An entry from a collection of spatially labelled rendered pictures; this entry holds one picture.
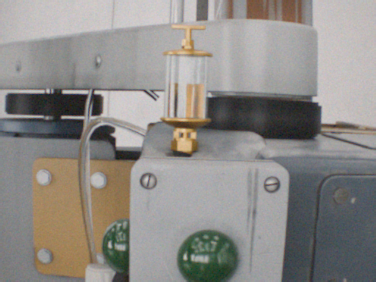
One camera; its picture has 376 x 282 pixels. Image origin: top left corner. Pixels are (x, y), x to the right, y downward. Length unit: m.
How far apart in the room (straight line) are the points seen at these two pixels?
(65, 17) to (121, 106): 0.77
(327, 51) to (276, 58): 5.15
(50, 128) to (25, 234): 0.12
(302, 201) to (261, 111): 0.12
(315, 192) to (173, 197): 0.09
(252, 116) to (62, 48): 0.25
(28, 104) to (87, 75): 0.19
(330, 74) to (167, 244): 5.33
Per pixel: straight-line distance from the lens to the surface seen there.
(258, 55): 0.55
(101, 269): 0.66
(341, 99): 5.71
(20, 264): 0.85
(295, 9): 0.94
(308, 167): 0.44
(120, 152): 0.92
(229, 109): 0.55
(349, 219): 0.45
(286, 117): 0.55
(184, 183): 0.38
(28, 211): 0.84
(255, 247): 0.39
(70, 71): 0.72
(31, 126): 0.86
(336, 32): 5.73
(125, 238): 0.40
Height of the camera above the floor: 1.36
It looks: 3 degrees down
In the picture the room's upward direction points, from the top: 2 degrees clockwise
